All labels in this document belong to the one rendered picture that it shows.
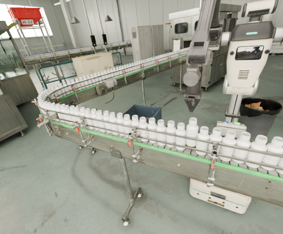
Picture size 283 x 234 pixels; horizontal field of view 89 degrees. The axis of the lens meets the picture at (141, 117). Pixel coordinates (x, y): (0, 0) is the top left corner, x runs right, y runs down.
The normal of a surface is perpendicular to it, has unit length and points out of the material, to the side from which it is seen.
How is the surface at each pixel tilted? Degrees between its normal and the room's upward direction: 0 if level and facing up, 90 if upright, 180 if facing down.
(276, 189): 90
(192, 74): 89
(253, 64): 90
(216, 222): 0
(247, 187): 90
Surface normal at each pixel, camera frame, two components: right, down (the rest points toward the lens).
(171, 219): -0.11, -0.86
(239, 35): -0.44, 0.49
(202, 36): -0.41, -0.13
